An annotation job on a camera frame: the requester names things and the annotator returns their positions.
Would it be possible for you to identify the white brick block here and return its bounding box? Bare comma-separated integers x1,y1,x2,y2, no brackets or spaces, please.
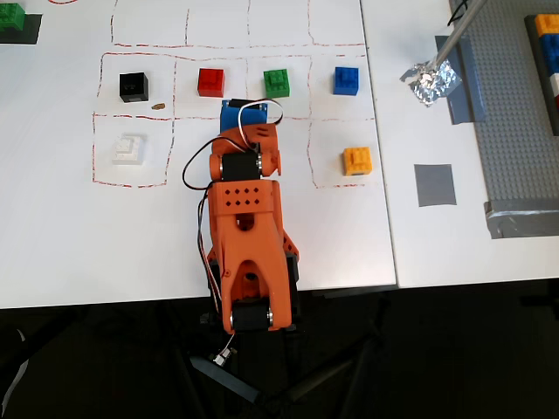
111,134,147,166

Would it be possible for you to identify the white cable connector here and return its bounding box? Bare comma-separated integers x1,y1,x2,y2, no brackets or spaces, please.
212,333,239,367

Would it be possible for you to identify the white gripper cable loop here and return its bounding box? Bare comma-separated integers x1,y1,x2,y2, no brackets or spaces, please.
238,99,286,150

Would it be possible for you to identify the blue brick stack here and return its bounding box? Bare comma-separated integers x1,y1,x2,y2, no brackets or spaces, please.
540,33,559,76

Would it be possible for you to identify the red brick block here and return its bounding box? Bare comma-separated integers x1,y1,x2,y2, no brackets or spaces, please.
197,67,226,98

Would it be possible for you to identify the yellow brick stack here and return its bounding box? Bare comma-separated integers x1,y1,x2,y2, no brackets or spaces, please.
535,13,559,38

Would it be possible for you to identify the green block on black marker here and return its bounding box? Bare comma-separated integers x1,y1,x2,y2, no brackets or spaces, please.
0,2,26,32

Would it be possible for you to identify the green brick block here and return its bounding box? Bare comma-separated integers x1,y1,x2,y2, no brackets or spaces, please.
263,68,292,100

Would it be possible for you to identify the grey tape strip by pole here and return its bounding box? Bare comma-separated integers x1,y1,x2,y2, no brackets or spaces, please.
435,35,487,126

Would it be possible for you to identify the grey tape strip baseplate end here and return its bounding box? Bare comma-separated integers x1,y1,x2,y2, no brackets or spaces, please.
483,199,559,240

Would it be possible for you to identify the thin black cable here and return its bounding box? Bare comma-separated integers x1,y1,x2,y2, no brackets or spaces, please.
446,0,472,28

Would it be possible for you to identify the black tripod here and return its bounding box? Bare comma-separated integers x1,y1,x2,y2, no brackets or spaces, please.
189,300,381,406

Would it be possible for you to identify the grey square marker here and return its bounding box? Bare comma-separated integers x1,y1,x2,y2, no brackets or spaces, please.
413,163,458,209

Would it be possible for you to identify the yellow brick block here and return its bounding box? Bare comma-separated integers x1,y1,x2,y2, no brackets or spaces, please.
341,146,374,177

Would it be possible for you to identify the black brick block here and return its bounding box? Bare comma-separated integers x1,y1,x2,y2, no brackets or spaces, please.
118,72,151,104

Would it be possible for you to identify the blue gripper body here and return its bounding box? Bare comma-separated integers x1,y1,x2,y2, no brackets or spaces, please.
219,99,270,133

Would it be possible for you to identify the metal pole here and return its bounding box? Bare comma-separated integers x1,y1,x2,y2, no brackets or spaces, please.
430,0,488,71

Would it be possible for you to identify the dark brick base plate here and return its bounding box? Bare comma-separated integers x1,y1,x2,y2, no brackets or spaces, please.
524,14,559,137

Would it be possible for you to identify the crumpled aluminium foil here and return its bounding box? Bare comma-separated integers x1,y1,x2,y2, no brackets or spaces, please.
399,59,463,108

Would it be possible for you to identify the grey studded baseplate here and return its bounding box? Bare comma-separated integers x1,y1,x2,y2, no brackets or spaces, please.
448,0,559,206

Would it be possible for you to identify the blue brick block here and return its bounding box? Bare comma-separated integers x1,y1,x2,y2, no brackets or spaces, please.
332,66,361,96

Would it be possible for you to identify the black square marker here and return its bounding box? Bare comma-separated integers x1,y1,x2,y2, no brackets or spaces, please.
0,13,44,45

